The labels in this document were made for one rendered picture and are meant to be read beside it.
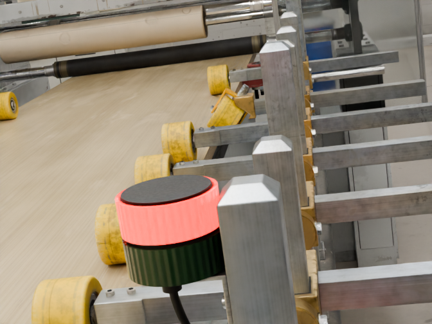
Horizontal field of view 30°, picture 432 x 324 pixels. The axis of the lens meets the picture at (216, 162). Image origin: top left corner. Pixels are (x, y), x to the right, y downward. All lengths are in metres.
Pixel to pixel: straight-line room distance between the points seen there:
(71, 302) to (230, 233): 0.38
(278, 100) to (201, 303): 0.27
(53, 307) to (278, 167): 0.27
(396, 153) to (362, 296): 0.51
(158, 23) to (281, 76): 2.13
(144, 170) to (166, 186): 0.80
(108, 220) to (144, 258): 0.59
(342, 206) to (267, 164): 0.33
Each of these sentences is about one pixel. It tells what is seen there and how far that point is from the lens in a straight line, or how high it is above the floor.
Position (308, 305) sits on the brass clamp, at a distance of 0.73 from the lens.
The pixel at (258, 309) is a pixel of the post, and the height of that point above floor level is 1.08.
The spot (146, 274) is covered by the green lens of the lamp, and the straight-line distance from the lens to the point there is 0.46.
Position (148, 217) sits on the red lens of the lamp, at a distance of 0.44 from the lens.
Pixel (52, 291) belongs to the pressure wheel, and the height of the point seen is 0.98.
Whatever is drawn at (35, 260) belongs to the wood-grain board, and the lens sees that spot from 1.16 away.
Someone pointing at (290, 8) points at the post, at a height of 1.12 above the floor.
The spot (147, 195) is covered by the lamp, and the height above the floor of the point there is 1.15.
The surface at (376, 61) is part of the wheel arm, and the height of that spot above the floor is 0.94.
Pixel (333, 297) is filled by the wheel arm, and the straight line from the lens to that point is 0.79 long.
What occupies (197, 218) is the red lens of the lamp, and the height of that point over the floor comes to 1.13.
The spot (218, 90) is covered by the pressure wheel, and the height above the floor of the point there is 0.91.
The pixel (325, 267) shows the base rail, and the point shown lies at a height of 0.70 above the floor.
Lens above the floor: 1.27
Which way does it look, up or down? 14 degrees down
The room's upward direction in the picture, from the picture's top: 8 degrees counter-clockwise
